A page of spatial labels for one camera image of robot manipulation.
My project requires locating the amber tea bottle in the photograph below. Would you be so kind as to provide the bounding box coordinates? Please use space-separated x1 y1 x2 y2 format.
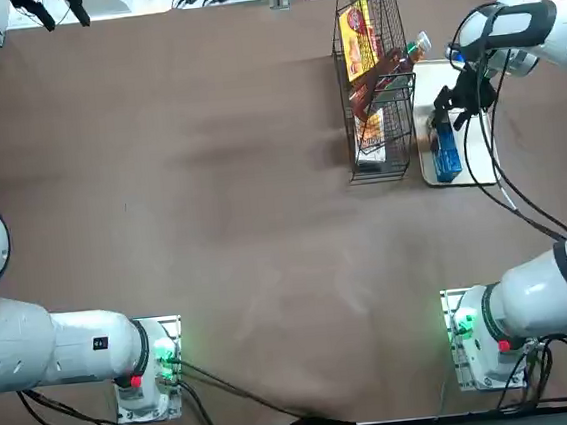
345 30 440 122

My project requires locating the blue Oreo cookie box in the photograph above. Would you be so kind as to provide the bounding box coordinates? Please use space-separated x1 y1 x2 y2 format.
427 119 464 185

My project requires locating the white plastic tray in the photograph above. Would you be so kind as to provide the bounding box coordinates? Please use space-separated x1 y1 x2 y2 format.
408 53 504 193

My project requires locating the white Franzzi biscuit box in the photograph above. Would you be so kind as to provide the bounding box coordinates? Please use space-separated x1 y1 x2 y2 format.
350 106 390 167

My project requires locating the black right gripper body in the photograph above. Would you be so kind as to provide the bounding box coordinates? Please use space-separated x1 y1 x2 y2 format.
451 61 502 117

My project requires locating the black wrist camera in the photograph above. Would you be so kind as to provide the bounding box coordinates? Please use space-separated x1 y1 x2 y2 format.
444 39 469 66

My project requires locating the yellow Nabati wafer box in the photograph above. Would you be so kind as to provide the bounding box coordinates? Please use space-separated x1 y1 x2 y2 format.
336 0 382 86

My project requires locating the black base cable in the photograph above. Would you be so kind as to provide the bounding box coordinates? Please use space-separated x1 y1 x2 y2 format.
488 328 567 412
16 371 225 425
175 346 312 425

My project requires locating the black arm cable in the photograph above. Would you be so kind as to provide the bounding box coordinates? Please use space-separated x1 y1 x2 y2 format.
463 0 567 247
443 0 567 251

